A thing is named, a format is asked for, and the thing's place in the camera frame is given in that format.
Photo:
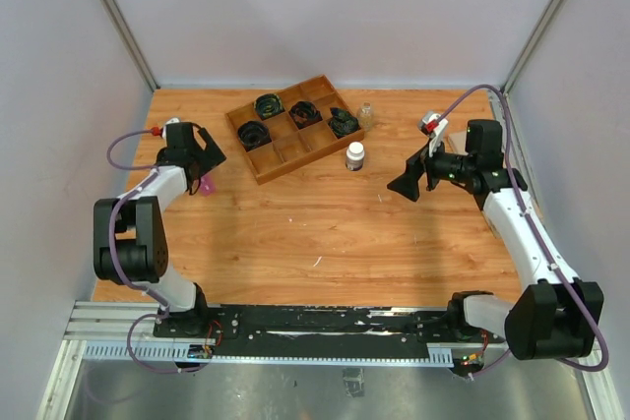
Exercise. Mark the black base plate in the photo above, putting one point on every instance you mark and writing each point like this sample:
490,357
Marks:
355,326

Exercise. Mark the grey slotted cable duct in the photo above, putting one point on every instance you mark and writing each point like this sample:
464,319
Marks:
285,351

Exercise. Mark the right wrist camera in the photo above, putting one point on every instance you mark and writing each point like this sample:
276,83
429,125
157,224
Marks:
434,127

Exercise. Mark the white cap pill bottle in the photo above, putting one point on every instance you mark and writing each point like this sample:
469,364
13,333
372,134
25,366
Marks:
355,155

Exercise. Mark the green yellow coiled belt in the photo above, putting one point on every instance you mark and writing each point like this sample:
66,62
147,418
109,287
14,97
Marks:
268,105

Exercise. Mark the green blue coiled belt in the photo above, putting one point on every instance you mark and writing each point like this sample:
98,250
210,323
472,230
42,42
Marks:
342,123

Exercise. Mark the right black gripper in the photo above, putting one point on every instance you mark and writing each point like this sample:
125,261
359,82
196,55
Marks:
407,184

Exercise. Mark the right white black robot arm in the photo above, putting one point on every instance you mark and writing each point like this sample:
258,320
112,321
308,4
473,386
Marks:
555,316

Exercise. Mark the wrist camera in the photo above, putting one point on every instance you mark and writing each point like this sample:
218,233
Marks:
434,127
171,121

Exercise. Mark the clear capsule bottle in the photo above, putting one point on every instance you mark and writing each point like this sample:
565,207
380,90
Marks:
365,116

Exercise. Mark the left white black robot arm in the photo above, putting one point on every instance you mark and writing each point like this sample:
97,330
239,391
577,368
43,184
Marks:
129,239

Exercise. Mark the black red coiled belt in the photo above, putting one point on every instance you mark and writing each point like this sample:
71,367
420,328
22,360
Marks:
304,114

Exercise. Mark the pink weekly pill organizer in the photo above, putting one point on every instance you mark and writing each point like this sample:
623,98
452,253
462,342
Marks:
206,185

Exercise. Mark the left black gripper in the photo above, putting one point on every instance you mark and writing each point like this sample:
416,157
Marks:
212,156

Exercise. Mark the light wooden board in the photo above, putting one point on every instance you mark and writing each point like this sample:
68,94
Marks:
457,142

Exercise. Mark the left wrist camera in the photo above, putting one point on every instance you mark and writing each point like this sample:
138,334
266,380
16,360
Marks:
171,121

